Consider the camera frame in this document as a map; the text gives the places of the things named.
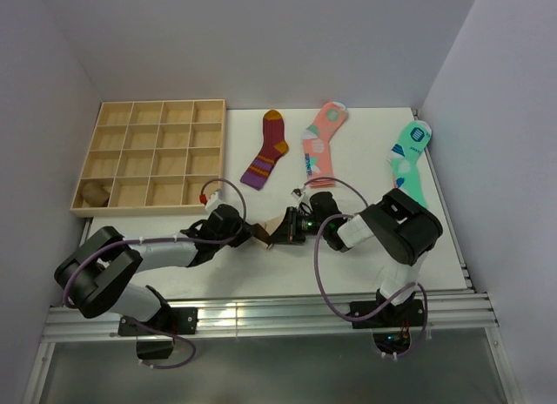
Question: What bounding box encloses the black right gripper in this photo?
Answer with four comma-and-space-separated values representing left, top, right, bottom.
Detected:
269, 206, 328, 244

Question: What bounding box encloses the cream brown striped sock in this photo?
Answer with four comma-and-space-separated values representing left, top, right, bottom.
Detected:
254, 216, 283, 249

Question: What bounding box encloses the tan brown ribbed sock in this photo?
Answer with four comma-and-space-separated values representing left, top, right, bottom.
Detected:
81, 181, 110, 207

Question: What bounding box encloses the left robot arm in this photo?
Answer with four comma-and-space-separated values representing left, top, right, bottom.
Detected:
54, 204, 260, 333

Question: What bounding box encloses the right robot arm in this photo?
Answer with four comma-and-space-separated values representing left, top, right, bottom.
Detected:
257, 189, 443, 326

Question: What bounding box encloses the pink patterned sock pair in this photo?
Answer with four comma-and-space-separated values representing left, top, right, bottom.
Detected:
302, 102, 348, 187

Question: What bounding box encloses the maroon purple striped sock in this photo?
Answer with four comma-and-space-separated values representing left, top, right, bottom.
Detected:
240, 110, 289, 191

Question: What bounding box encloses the wooden compartment tray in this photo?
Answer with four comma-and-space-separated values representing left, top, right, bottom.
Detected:
70, 99, 226, 218

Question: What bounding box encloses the mint green patterned sock pair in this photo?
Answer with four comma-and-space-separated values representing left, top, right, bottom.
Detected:
387, 120, 432, 207

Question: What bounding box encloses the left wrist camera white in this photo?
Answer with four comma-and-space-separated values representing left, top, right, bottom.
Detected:
199, 189, 225, 214

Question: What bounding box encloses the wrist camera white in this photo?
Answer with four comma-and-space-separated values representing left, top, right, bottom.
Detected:
291, 185, 309, 204
199, 189, 225, 214

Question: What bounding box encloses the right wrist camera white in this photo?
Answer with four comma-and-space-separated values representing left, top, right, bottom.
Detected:
291, 185, 309, 204

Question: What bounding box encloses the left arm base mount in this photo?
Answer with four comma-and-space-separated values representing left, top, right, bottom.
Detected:
117, 307, 198, 369

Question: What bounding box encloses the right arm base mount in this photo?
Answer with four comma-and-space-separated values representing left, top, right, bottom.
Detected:
347, 299, 427, 331

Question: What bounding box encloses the aluminium rail frame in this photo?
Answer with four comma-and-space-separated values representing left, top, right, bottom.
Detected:
23, 212, 514, 404

